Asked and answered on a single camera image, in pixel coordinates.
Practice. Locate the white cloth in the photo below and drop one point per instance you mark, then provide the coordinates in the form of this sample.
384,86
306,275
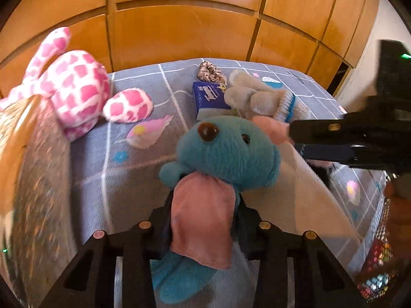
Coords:
298,195

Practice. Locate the pink spotted giraffe plush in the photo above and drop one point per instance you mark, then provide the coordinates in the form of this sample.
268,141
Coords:
77,83

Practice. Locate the pink cloth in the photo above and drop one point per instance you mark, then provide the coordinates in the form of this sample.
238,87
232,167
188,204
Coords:
202,218

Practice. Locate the blue plush toy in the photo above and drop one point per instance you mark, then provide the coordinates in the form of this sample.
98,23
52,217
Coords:
224,154

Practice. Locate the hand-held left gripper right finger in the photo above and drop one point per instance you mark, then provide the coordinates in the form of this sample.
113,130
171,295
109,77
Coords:
247,227

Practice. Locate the beige satin scrunchie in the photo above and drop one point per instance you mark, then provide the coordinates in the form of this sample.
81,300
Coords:
204,70

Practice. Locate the person's right hand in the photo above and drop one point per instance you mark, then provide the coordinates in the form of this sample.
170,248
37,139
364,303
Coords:
399,202

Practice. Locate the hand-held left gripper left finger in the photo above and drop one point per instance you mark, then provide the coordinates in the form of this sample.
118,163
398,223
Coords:
157,227

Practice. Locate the blue tissue packet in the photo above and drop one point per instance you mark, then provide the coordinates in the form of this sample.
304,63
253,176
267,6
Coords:
208,98

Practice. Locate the silver glitter box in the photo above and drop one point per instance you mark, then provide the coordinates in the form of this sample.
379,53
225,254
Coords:
35,183

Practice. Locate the pink fuzzy sock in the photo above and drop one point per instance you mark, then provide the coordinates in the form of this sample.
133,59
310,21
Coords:
271,128

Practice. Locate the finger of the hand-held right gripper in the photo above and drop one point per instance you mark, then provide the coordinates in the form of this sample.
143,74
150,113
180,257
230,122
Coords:
321,131
327,154

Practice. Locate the person's right forearm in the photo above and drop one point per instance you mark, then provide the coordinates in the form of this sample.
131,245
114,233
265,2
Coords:
379,263

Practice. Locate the wooden wardrobe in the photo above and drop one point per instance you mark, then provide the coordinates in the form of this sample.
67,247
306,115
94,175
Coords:
179,32

